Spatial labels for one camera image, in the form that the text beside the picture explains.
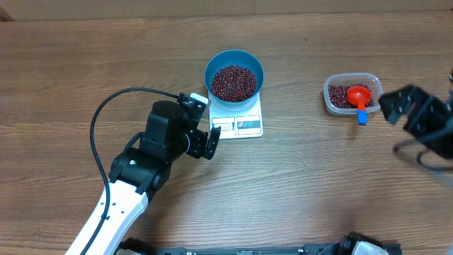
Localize white digital kitchen scale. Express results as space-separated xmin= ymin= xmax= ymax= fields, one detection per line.
xmin=209 ymin=93 xmax=263 ymax=140

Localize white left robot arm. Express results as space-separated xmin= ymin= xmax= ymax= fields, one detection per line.
xmin=67 ymin=93 xmax=220 ymax=254

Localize clear plastic bean container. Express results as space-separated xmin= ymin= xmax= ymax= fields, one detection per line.
xmin=323 ymin=72 xmax=384 ymax=115

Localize red beans in container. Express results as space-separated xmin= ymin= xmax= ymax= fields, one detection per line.
xmin=328 ymin=85 xmax=357 ymax=108

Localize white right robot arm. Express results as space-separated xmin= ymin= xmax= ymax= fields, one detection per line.
xmin=378 ymin=85 xmax=452 ymax=159

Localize red beans in bowl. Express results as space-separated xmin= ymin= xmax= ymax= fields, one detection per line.
xmin=211 ymin=65 xmax=258 ymax=103

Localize blue metal bowl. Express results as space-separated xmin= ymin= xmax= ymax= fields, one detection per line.
xmin=205 ymin=50 xmax=265 ymax=98

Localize red scoop with blue handle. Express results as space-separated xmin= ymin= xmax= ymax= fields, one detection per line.
xmin=346 ymin=86 xmax=372 ymax=125

